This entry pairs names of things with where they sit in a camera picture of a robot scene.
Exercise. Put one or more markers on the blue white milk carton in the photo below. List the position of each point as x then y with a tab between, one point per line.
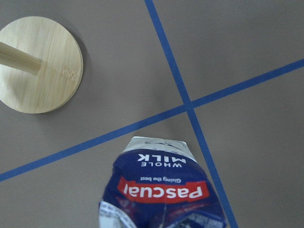
157	183

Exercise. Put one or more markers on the wooden mug tree stand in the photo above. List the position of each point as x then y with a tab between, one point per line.
41	65

